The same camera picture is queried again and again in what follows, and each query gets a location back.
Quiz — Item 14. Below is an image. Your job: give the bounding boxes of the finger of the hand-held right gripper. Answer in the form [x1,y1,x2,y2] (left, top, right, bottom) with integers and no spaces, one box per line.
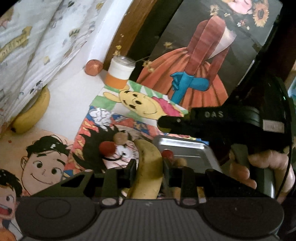
[157,107,229,144]

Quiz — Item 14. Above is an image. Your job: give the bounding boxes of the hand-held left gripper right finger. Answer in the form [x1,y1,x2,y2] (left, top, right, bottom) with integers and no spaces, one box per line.
[162,159,275,207]

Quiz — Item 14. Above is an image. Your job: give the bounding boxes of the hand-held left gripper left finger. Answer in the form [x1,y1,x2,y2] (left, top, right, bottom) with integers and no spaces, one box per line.
[21,159,138,207]

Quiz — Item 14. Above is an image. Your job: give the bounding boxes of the metal tray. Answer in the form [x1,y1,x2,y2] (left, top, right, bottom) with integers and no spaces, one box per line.
[153,135,223,174]

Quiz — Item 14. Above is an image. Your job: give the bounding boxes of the person's right hand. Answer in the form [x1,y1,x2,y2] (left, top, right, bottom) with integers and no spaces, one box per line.
[228,149,295,198]

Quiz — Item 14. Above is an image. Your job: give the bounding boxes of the yellow bear drawing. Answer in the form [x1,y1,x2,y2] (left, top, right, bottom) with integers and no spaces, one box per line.
[89,80,190,122]

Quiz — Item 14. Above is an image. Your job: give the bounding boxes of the spiky hair character drawing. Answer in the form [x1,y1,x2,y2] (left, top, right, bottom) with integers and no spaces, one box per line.
[73,106,162,176]

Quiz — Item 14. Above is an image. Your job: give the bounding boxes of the dried yellow flower sprig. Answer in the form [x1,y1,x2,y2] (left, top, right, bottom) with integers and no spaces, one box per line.
[112,34,174,72]

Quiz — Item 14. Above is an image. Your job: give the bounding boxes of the white and orange jar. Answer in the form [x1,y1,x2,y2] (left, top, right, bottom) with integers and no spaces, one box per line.
[105,56,135,90]

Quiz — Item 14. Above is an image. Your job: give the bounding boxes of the cartoon boys drawing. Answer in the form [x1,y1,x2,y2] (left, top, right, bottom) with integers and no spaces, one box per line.
[0,128,77,241]

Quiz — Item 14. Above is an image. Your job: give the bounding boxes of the small red apple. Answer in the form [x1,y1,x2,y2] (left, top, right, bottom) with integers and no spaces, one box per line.
[85,59,103,76]

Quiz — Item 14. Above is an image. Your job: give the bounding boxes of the curved yellow banana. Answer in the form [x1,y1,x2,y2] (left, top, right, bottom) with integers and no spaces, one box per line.
[11,85,51,134]

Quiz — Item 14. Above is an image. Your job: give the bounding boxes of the printed white blanket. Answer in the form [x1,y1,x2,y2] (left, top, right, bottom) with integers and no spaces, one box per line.
[0,0,107,137]

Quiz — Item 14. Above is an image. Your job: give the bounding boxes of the wall poster orange dress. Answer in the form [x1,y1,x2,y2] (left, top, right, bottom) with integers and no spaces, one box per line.
[136,0,284,112]

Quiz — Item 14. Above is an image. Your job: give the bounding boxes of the wooden door frame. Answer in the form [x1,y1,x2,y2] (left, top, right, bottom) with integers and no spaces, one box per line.
[103,0,160,70]

